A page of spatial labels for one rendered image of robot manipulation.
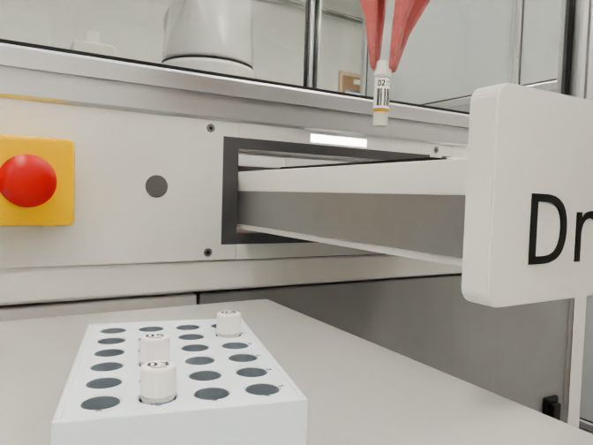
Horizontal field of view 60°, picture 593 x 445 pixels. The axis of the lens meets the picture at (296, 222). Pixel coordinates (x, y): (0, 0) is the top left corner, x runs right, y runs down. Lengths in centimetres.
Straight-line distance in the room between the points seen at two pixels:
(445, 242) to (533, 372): 67
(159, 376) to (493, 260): 16
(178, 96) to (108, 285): 20
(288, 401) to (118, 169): 36
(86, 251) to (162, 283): 8
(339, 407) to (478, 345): 57
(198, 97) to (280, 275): 21
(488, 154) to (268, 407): 16
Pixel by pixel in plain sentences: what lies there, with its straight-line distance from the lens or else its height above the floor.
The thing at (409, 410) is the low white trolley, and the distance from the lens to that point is 29.
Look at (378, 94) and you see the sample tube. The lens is 38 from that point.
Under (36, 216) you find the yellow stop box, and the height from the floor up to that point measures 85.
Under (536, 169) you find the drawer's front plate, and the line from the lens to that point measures 29.
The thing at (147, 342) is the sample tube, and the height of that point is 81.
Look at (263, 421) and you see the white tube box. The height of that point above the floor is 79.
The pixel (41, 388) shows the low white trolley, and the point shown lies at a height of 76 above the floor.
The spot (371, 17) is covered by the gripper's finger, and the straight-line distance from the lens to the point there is 38.
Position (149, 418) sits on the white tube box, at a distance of 19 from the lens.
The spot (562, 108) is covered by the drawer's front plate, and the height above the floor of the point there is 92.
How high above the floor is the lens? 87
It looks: 3 degrees down
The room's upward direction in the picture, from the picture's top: 2 degrees clockwise
